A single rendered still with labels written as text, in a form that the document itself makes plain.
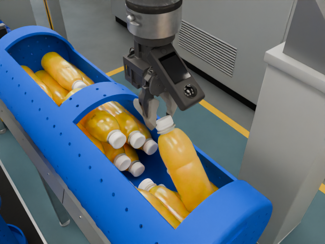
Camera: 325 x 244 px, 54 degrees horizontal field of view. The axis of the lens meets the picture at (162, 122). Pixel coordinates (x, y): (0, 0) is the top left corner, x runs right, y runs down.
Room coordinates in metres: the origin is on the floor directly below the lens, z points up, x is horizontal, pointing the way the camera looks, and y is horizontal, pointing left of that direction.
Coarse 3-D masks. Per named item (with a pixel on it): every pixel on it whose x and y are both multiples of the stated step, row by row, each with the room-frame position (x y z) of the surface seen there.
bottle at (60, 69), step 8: (48, 56) 0.90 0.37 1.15; (56, 56) 0.90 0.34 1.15; (48, 64) 0.86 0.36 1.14; (56, 64) 0.85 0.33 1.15; (64, 64) 0.85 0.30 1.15; (48, 72) 0.85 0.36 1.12; (56, 72) 0.82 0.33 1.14; (64, 72) 0.81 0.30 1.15; (72, 72) 0.81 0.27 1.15; (56, 80) 0.82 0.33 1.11; (64, 80) 0.79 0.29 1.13; (72, 80) 0.78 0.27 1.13; (80, 80) 0.79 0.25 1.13; (64, 88) 0.79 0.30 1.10; (72, 88) 0.77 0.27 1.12
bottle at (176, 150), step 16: (176, 128) 0.47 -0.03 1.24; (160, 144) 0.44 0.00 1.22; (176, 144) 0.43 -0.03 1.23; (192, 144) 0.45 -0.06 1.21; (176, 160) 0.41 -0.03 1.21; (192, 160) 0.42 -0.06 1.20; (176, 176) 0.40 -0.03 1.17; (192, 176) 0.39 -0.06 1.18; (192, 192) 0.38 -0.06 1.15; (208, 192) 0.38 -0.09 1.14; (192, 208) 0.36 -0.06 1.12
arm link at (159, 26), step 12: (132, 12) 0.47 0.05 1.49; (180, 12) 0.48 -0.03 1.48; (132, 24) 0.47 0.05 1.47; (144, 24) 0.45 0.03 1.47; (156, 24) 0.45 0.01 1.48; (168, 24) 0.46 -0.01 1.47; (180, 24) 0.48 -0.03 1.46; (144, 36) 0.46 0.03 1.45; (156, 36) 0.45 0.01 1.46; (168, 36) 0.46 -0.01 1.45
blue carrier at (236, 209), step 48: (0, 48) 0.84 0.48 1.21; (48, 48) 0.96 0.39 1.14; (0, 96) 0.76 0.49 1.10; (48, 96) 0.61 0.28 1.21; (96, 96) 0.58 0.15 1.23; (48, 144) 0.51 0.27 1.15; (96, 192) 0.37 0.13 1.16; (240, 192) 0.33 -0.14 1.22; (144, 240) 0.26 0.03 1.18; (192, 240) 0.24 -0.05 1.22; (240, 240) 0.28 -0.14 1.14
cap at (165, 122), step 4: (168, 116) 0.48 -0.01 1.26; (160, 120) 0.48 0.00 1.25; (164, 120) 0.47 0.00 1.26; (168, 120) 0.47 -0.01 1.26; (172, 120) 0.48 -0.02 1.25; (160, 124) 0.47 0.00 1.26; (164, 124) 0.46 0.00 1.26; (168, 124) 0.47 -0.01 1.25; (156, 128) 0.47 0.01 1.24; (160, 128) 0.46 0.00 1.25; (164, 128) 0.46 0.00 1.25
